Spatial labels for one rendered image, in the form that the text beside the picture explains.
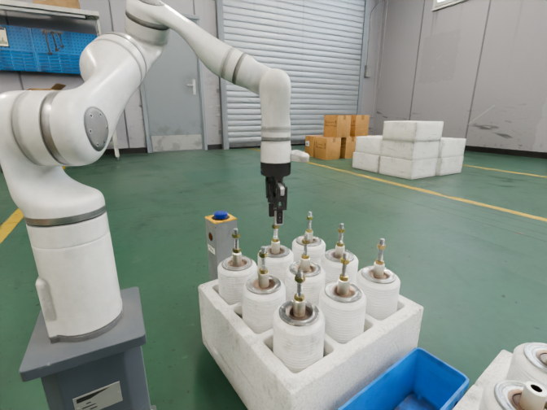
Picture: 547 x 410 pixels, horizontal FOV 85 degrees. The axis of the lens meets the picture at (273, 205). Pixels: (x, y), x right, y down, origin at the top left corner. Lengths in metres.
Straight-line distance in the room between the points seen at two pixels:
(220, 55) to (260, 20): 5.37
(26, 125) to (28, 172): 0.06
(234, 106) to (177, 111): 0.99
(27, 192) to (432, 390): 0.80
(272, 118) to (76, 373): 0.57
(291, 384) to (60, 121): 0.49
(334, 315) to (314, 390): 0.14
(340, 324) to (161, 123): 5.03
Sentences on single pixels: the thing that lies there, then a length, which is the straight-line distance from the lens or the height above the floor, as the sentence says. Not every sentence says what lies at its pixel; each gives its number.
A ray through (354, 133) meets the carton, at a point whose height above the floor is 0.35.
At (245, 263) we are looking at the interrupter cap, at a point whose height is 0.25.
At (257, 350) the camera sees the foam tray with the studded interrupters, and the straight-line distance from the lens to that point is 0.62.
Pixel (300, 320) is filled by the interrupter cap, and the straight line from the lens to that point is 0.57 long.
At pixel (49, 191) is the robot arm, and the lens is 0.46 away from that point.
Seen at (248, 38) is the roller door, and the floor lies 1.86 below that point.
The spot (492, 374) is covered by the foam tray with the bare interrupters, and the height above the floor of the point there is 0.18.
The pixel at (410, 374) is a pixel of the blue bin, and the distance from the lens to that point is 0.80.
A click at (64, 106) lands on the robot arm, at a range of 0.43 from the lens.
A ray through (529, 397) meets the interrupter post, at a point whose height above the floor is 0.27.
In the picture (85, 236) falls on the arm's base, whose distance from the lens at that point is 0.46.
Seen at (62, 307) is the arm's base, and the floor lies 0.36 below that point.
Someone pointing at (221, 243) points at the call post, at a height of 0.25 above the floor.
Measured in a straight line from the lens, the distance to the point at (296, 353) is 0.59.
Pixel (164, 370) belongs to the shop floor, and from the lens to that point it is 0.88.
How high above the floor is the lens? 0.60
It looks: 17 degrees down
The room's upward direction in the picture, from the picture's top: straight up
